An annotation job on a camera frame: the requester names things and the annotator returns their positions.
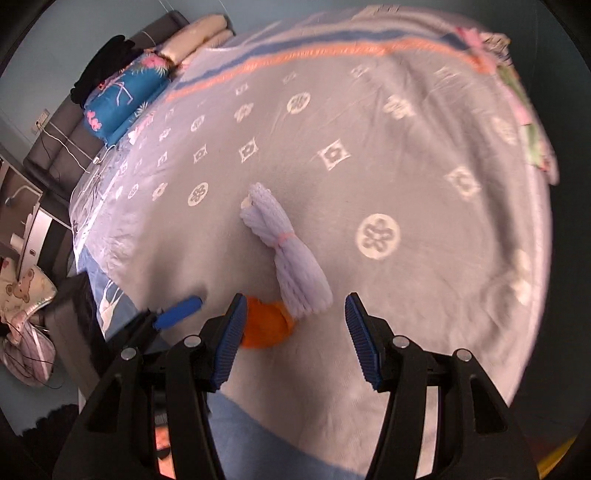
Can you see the grey headboard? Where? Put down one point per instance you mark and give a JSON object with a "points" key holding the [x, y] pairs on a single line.
{"points": [[60, 152]]}

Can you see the floral bed sheet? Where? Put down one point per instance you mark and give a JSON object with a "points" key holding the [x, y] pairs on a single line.
{"points": [[521, 101]]}

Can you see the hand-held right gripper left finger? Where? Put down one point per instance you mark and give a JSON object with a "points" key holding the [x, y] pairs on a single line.
{"points": [[228, 344]]}

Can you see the white bedside table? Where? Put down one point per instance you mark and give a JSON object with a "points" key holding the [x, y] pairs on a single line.
{"points": [[39, 226]]}

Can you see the beige pillows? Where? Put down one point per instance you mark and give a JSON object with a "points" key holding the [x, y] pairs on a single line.
{"points": [[198, 34]]}

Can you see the blue floral pillow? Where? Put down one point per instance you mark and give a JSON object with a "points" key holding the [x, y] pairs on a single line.
{"points": [[120, 101]]}

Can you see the blue bed sheet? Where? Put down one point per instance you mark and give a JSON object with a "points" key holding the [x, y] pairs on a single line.
{"points": [[258, 429]]}

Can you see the grey patterned blanket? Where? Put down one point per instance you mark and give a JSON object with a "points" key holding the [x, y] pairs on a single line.
{"points": [[323, 115]]}

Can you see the lavender sock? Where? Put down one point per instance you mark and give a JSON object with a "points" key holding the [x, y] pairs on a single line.
{"points": [[295, 263]]}

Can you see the black cloth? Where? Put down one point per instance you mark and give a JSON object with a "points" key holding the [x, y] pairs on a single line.
{"points": [[104, 60]]}

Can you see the teddy bear print cloth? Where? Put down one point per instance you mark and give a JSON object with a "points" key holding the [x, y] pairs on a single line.
{"points": [[23, 286]]}

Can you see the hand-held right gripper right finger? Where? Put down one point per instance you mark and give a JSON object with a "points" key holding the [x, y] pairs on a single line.
{"points": [[362, 344]]}

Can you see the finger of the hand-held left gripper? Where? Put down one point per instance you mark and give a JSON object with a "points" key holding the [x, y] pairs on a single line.
{"points": [[180, 311]]}

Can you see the wall socket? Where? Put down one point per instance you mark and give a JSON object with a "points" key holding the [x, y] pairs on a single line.
{"points": [[41, 120]]}

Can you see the pink striped cloth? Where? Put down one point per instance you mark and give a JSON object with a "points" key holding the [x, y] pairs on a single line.
{"points": [[32, 346]]}

